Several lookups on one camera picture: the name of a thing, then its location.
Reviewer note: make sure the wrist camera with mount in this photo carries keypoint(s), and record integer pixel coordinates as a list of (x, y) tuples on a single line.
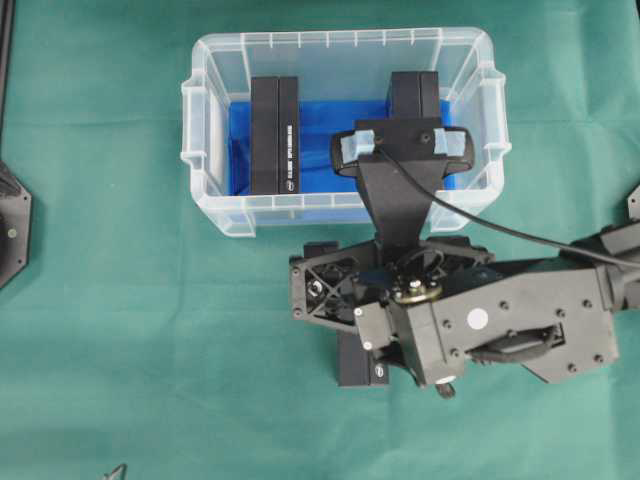
[(398, 165)]

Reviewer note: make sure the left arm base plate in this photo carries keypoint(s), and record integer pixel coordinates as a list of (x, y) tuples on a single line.
[(16, 210)]

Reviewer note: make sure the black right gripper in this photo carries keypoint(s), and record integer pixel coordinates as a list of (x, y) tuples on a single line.
[(433, 308)]

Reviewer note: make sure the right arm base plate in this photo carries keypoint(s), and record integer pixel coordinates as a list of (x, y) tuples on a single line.
[(633, 204)]

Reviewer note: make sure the black box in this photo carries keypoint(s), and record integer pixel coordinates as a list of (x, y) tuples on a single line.
[(414, 94), (274, 135), (357, 367)]

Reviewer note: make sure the clear plastic storage bin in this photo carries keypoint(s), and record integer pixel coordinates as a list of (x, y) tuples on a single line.
[(351, 65)]

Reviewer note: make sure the green table cloth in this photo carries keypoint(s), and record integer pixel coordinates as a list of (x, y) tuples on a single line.
[(140, 334)]

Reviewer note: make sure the blue liner in bin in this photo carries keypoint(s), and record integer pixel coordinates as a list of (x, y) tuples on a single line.
[(318, 122)]

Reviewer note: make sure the small metal bracket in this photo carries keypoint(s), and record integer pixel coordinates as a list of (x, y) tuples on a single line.
[(118, 473)]

